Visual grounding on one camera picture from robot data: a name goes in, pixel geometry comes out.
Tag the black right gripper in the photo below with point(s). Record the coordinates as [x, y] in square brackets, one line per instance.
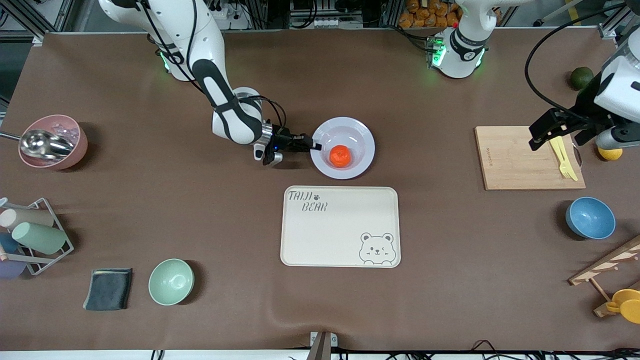
[283, 138]

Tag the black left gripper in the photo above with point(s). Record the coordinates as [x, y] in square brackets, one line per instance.
[583, 109]

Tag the orange mandarin fruit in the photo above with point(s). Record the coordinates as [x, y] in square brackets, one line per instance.
[340, 156]

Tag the pale blue round plate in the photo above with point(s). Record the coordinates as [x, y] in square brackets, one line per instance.
[360, 145]

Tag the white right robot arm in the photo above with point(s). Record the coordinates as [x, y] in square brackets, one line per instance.
[210, 50]

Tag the yellow plastic fork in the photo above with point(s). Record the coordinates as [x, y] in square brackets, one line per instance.
[574, 175]
[565, 171]

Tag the bamboo cutting board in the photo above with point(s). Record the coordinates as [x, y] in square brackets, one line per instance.
[510, 160]

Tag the dark green lime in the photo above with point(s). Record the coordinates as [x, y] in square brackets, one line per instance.
[581, 77]

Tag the yellow lemon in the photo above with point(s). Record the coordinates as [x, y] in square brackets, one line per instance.
[611, 155]

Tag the cream bear print tray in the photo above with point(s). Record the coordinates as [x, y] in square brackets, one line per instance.
[330, 235]

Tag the blue bowl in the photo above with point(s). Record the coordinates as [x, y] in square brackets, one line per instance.
[592, 220]

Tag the white power strip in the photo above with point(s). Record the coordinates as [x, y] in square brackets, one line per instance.
[230, 20]
[322, 22]

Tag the wooden peg mug rack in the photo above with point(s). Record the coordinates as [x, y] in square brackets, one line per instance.
[600, 270]

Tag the bag of orange fruit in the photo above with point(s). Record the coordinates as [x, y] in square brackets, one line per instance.
[425, 15]

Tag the mint green bowl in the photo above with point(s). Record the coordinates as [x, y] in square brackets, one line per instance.
[171, 282]

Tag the yellow mug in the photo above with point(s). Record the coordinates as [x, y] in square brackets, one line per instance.
[630, 307]

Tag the pink bowl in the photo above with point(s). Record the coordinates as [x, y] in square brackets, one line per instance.
[75, 155]

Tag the dark grey folded cloth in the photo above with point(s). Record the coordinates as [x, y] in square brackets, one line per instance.
[107, 290]

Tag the shiny metal scoop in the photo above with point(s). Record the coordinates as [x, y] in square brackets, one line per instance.
[45, 142]

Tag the mint green cup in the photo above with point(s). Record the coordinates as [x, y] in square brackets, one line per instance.
[40, 237]

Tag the beige cup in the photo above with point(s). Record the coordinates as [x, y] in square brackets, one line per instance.
[25, 218]

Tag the blue cup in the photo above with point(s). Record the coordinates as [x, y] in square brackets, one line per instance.
[7, 244]

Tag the purple cup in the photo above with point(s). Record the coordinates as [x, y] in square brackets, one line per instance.
[10, 270]

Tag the aluminium frame profile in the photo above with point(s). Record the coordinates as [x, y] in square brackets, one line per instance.
[607, 31]

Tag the metal camera mount clamp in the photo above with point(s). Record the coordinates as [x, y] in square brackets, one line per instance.
[322, 347]

